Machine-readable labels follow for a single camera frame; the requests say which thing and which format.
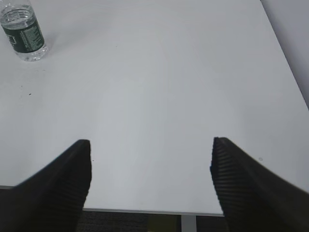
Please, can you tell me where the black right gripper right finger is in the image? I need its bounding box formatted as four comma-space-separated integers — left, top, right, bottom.
210, 137, 309, 232

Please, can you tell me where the clear water bottle green label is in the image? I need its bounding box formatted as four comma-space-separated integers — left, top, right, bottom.
0, 0, 48, 61

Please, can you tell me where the white table leg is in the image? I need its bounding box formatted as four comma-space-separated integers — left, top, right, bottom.
181, 215, 197, 232

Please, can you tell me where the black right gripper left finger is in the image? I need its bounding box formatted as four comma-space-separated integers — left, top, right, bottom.
0, 140, 92, 232

